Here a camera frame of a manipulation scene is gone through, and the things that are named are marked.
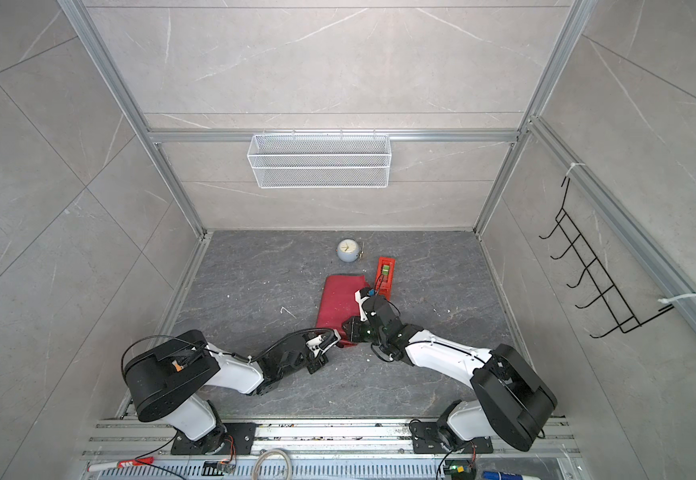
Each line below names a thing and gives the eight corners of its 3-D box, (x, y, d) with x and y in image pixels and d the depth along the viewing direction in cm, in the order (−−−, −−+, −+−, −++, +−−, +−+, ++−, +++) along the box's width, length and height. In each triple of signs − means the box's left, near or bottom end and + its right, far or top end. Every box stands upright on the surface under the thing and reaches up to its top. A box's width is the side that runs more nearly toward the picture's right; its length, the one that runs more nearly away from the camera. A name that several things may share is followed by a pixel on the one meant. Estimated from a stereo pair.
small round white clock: (336, 262, 112) (336, 255, 109) (337, 245, 117) (336, 238, 114) (361, 262, 112) (361, 255, 109) (361, 245, 117) (361, 238, 114)
